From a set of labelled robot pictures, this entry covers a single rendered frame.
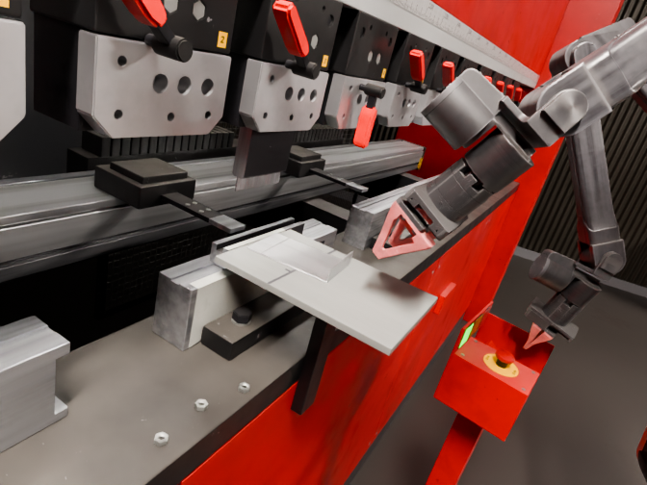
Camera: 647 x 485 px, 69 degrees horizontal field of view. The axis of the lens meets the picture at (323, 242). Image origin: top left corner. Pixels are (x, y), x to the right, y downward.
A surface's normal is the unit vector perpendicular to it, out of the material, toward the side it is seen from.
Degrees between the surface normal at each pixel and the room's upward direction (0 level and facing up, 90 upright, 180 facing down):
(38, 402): 90
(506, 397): 90
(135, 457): 0
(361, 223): 90
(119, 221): 90
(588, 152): 80
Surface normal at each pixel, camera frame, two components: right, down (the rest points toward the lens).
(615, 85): -0.07, 0.22
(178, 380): 0.24, -0.89
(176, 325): -0.50, 0.22
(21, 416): 0.84, 0.39
